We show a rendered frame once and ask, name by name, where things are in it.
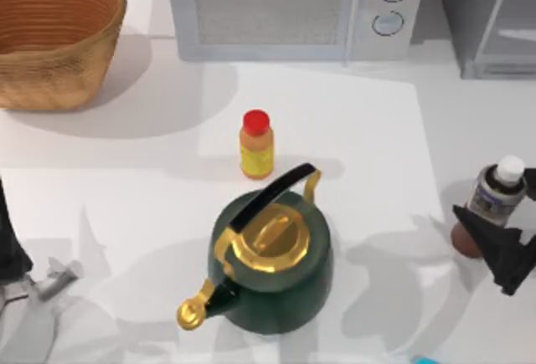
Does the pale microwave oven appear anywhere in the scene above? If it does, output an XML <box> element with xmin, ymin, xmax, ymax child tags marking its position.
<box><xmin>164</xmin><ymin>0</ymin><xmax>431</xmax><ymax>65</ymax></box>

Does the woven brown basket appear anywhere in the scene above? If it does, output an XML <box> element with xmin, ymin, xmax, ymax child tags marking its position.
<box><xmin>0</xmin><ymin>0</ymin><xmax>128</xmax><ymax>111</ymax></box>

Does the green and gold kettle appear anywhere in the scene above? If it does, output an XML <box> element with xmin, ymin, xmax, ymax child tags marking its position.
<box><xmin>175</xmin><ymin>162</ymin><xmax>337</xmax><ymax>336</ymax></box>

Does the microwave door handle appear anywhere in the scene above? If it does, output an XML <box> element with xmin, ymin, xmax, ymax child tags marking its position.
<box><xmin>344</xmin><ymin>0</ymin><xmax>362</xmax><ymax>67</ymax></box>

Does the orange bottle with red cap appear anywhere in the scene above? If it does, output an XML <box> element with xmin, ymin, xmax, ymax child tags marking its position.
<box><xmin>239</xmin><ymin>109</ymin><xmax>276</xmax><ymax>181</ymax></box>

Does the grey bottle with white cap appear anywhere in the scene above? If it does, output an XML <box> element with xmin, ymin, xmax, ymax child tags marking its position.
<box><xmin>451</xmin><ymin>155</ymin><xmax>527</xmax><ymax>259</ymax></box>

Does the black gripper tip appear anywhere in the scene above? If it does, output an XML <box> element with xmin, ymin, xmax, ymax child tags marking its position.
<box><xmin>0</xmin><ymin>178</ymin><xmax>35</xmax><ymax>284</ymax></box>

